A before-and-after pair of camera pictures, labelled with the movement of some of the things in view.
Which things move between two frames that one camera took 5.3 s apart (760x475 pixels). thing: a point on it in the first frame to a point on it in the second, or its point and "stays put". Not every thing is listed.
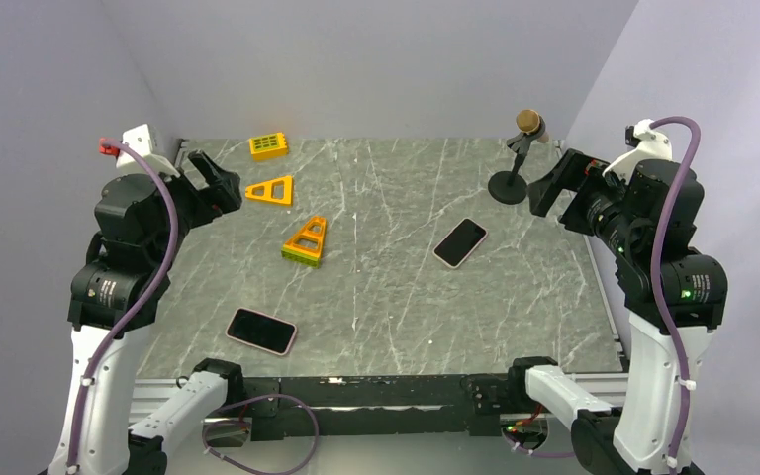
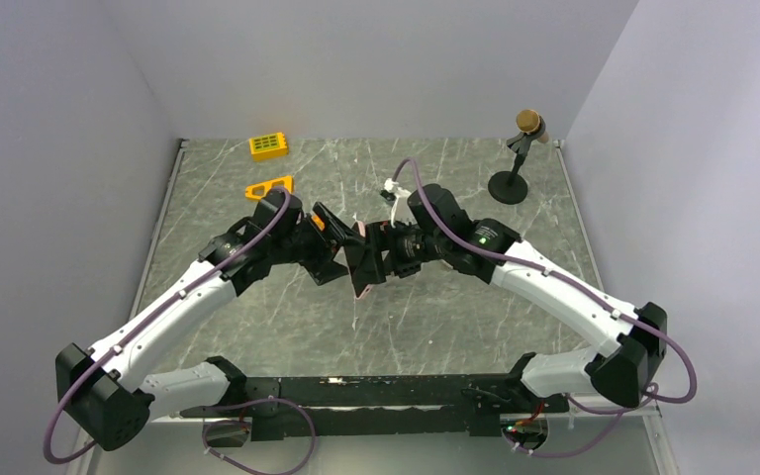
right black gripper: (577, 170) to (381, 237)
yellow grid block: (268, 145) stays put
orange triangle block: (267, 191) stays put
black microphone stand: (510, 187) stays put
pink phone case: (258, 345) to (357, 259)
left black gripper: (224, 194) to (323, 267)
